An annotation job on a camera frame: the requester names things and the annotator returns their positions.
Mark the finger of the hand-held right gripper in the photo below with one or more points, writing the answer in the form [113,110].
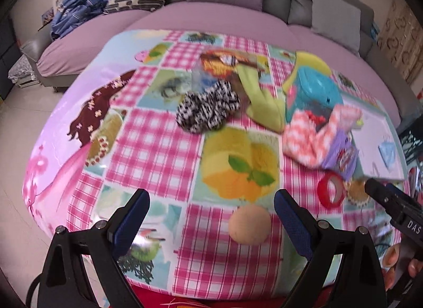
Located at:
[380,192]

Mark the orange printed snack packet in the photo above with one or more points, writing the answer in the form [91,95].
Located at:
[221,63]

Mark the black white knitted cloth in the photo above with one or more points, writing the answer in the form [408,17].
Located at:
[205,109]

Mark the pink white checked cloth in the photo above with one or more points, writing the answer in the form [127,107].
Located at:
[307,139]

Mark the purple wipes packet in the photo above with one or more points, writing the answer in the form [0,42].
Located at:
[340,159]

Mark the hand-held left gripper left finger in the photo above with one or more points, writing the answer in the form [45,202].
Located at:
[132,225]

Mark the dark cabinet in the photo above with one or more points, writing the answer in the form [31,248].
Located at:
[8,56]

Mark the purple sofa seat cover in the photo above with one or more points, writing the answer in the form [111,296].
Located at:
[231,17]

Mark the red printed cloth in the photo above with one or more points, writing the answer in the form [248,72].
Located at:
[198,302]

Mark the white tray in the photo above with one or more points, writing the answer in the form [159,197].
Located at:
[373,142]

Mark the printed checked tablecloth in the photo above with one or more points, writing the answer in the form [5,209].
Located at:
[155,149]

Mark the green cloth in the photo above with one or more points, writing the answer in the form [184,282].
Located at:
[264,106]

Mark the person's right hand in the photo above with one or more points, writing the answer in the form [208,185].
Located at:
[415,267]

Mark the beige patterned curtain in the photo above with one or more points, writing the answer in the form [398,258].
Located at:
[400,30]

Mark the grey pillow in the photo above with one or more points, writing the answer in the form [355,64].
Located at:
[333,20]

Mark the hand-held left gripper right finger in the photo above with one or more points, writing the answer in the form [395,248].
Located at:
[294,225]

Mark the teal yellow plastic box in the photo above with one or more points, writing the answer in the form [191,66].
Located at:
[314,86]

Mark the blue striped clothing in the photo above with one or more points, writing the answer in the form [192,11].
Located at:
[79,7]

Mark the blue plastic item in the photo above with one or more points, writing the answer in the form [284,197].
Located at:
[375,30]

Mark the beige round puff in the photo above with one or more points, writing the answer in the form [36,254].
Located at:
[249,225]

